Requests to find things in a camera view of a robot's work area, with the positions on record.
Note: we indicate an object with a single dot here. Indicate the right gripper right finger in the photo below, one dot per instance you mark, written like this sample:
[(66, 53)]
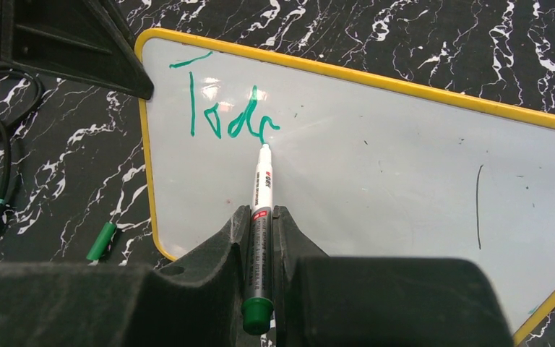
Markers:
[(324, 300)]

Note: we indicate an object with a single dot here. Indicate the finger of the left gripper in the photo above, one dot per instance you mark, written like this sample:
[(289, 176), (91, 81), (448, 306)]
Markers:
[(86, 41)]

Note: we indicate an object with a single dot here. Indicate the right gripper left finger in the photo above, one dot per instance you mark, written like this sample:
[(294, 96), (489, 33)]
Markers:
[(194, 301)]

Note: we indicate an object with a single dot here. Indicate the green whiteboard marker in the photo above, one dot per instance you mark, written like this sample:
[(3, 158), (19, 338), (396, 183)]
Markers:
[(257, 306)]

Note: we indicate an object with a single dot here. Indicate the green marker cap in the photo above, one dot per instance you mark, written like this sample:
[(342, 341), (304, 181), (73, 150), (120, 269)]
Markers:
[(101, 242)]

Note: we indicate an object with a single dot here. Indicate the yellow framed whiteboard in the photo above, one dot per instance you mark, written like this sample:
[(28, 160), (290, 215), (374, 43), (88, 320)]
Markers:
[(367, 165)]

